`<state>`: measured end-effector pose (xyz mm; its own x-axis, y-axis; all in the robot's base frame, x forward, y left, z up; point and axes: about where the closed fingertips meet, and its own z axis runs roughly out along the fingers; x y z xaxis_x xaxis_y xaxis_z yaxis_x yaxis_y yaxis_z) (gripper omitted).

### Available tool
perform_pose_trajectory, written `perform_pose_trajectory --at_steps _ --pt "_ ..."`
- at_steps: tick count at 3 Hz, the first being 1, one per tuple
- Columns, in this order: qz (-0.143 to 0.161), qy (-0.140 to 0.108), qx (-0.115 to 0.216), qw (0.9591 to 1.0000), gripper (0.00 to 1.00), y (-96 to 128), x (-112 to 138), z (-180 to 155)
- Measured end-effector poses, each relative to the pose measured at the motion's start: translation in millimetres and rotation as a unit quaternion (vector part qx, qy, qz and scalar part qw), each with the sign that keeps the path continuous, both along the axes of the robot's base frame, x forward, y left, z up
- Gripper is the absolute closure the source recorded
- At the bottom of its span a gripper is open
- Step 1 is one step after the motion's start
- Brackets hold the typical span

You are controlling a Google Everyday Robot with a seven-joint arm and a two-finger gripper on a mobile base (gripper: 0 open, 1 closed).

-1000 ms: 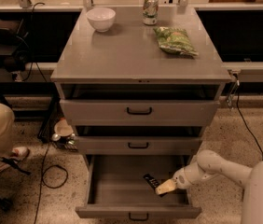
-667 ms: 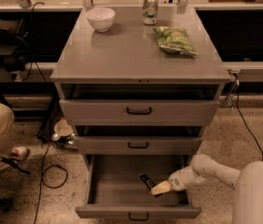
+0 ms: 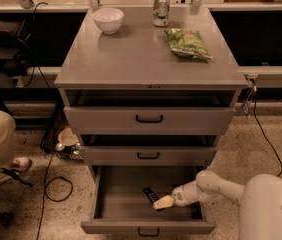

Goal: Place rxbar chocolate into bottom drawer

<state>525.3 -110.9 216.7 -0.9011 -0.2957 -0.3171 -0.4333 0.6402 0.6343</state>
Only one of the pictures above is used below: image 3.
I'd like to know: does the grey top drawer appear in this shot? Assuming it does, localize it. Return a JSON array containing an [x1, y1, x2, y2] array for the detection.
[[64, 90, 234, 135]]

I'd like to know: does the grey drawer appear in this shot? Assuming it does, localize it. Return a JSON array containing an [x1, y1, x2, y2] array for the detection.
[[81, 166, 215, 237], [81, 135, 216, 166], [64, 90, 234, 135]]

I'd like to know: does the grey middle drawer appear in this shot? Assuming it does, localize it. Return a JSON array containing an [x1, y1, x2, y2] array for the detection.
[[81, 135, 216, 166]]

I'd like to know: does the black floor cable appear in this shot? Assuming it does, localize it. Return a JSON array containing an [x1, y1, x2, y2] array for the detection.
[[35, 152, 74, 240], [252, 80, 282, 178]]

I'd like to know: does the dark chocolate rxbar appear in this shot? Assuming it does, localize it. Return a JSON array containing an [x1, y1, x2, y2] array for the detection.
[[143, 187, 159, 205]]

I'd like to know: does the white shoe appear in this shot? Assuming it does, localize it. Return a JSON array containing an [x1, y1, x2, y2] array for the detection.
[[10, 157, 32, 174]]

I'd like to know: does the green chip bag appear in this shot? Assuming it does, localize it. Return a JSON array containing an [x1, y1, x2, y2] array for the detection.
[[165, 28, 212, 60]]

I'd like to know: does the black equipment on shelf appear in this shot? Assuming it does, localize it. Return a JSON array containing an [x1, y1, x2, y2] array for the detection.
[[0, 17, 32, 78]]

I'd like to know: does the black floor cable left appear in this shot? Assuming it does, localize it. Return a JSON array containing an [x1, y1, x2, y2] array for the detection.
[[35, 152, 74, 240]]

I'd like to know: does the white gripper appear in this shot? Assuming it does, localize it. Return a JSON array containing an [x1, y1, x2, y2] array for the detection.
[[153, 181, 200, 210]]

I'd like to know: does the white bowl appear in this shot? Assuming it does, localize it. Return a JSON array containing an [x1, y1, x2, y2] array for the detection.
[[92, 8, 124, 34]]

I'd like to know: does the grey bottom drawer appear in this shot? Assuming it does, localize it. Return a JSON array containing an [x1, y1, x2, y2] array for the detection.
[[81, 166, 215, 237]]

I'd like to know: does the black floor cable right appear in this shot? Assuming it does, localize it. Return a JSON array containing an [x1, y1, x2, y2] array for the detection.
[[252, 80, 282, 178]]

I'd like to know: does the wire basket with dishes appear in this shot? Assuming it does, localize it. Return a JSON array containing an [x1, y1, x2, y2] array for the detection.
[[54, 126, 83, 163]]

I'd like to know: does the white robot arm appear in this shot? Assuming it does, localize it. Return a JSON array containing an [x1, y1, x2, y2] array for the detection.
[[153, 170, 282, 240]]

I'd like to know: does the grey drawer cabinet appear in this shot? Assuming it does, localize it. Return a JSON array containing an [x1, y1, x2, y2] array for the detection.
[[53, 5, 249, 172]]

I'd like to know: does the green soda can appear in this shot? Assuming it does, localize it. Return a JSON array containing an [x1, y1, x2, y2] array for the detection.
[[153, 0, 170, 27]]

